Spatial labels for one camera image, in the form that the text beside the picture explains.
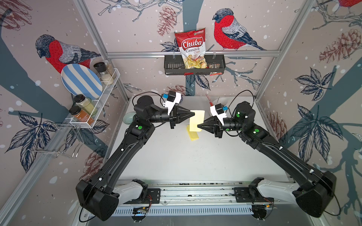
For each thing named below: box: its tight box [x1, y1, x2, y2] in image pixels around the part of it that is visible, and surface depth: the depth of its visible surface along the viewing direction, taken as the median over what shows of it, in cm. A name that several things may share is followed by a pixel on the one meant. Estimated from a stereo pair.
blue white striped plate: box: [60, 63, 104, 100], surface depth 73 cm
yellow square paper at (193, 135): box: [186, 124, 199, 142], surface depth 100 cm
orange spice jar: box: [68, 105, 95, 126], surface depth 63 cm
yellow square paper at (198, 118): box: [189, 110, 206, 132], surface depth 60 cm
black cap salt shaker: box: [93, 61, 115, 86], surface depth 82 cm
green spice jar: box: [72, 94, 98, 117], surface depth 67 cm
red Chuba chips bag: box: [174, 27, 208, 70], surface depth 83 cm
